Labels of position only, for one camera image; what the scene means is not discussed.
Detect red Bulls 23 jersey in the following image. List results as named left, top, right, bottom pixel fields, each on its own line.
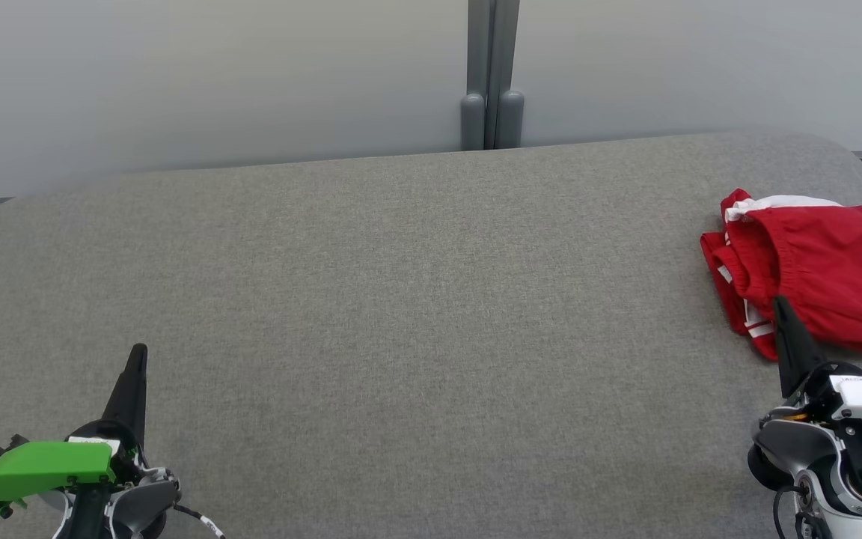
left=700, top=231, right=780, bottom=362

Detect grey partition post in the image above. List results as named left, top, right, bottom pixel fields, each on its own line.
left=461, top=0, right=525, bottom=150

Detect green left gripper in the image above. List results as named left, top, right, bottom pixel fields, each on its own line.
left=0, top=344, right=149, bottom=517

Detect red shorts with white stripe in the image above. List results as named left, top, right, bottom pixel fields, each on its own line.
left=721, top=189, right=862, bottom=354

